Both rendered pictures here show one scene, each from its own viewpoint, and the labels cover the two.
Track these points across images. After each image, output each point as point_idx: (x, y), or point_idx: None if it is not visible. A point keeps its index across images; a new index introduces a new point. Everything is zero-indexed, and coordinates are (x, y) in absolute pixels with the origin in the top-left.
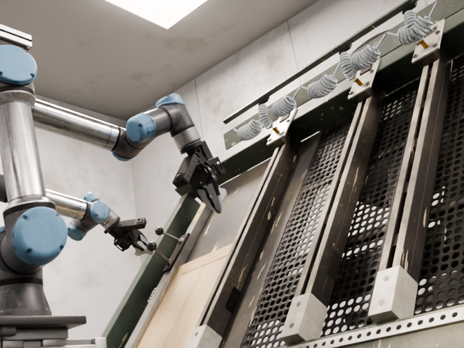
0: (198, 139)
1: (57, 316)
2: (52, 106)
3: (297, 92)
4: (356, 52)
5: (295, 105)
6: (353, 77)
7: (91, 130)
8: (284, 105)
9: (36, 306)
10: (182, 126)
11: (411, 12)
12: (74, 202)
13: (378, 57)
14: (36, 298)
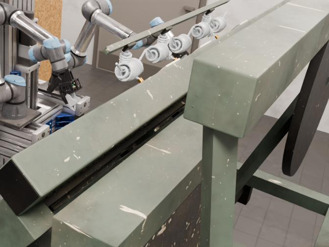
0: (57, 70)
1: (7, 122)
2: (21, 23)
3: (194, 29)
4: (158, 43)
5: (203, 35)
6: (165, 60)
7: (35, 39)
8: (193, 32)
9: (7, 113)
10: (49, 61)
11: (120, 56)
12: (121, 34)
13: (155, 61)
14: (9, 111)
